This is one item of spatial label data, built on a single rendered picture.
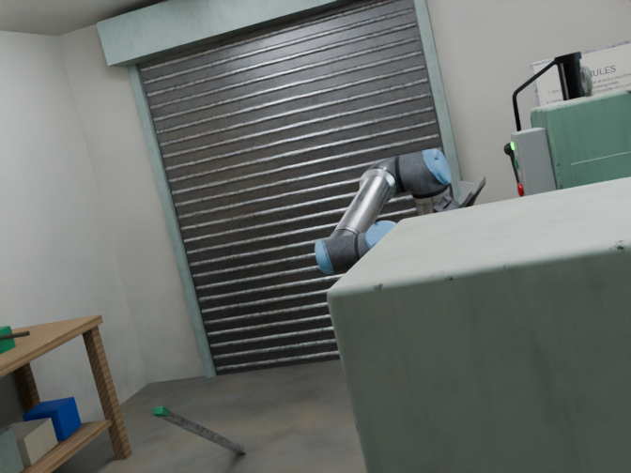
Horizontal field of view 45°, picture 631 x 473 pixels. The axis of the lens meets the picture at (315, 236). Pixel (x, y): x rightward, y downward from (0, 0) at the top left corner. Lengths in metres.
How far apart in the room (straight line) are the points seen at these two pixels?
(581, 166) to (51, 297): 4.21
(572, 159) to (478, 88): 3.46
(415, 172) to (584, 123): 0.86
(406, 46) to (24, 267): 2.80
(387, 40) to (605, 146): 3.58
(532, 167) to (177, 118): 4.18
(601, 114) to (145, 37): 4.14
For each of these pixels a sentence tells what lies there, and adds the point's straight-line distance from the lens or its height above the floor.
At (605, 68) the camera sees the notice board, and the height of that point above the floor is 1.58.
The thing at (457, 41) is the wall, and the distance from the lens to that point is 5.07.
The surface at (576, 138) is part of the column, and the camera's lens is 1.61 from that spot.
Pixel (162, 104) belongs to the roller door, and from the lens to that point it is 5.61.
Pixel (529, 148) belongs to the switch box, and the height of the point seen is 1.45.
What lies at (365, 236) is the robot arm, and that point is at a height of 1.30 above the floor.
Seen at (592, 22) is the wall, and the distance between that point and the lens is 5.06.
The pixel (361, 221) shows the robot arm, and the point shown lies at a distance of 2.04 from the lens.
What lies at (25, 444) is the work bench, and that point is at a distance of 4.33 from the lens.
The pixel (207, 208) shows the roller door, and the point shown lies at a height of 1.24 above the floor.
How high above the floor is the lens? 1.56
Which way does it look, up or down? 7 degrees down
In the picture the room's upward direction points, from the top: 13 degrees counter-clockwise
